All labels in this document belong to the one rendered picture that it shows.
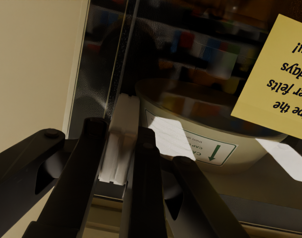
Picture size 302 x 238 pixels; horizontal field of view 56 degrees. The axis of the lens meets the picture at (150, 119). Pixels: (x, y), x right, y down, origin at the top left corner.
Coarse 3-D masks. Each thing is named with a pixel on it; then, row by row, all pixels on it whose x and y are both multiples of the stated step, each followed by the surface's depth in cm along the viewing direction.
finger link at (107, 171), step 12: (120, 96) 20; (120, 108) 17; (120, 120) 15; (108, 132) 14; (120, 132) 14; (108, 144) 14; (120, 144) 14; (108, 156) 14; (108, 168) 15; (108, 180) 15
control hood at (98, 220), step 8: (96, 208) 26; (88, 216) 24; (96, 216) 25; (104, 216) 25; (112, 216) 25; (120, 216) 25; (88, 224) 24; (96, 224) 24; (104, 224) 24; (112, 224) 24; (120, 224) 24; (168, 224) 26; (88, 232) 23; (96, 232) 24; (104, 232) 24; (112, 232) 24; (168, 232) 25
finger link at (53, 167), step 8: (64, 144) 13; (72, 144) 13; (56, 152) 13; (64, 152) 13; (48, 160) 13; (56, 160) 13; (64, 160) 13; (40, 168) 13; (48, 168) 13; (56, 168) 13; (40, 176) 13; (48, 176) 13; (56, 176) 13
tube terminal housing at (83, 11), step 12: (84, 0) 20; (84, 12) 20; (84, 24) 20; (72, 72) 22; (72, 84) 22; (72, 96) 22; (96, 204) 26; (108, 204) 26; (120, 204) 26; (252, 228) 27
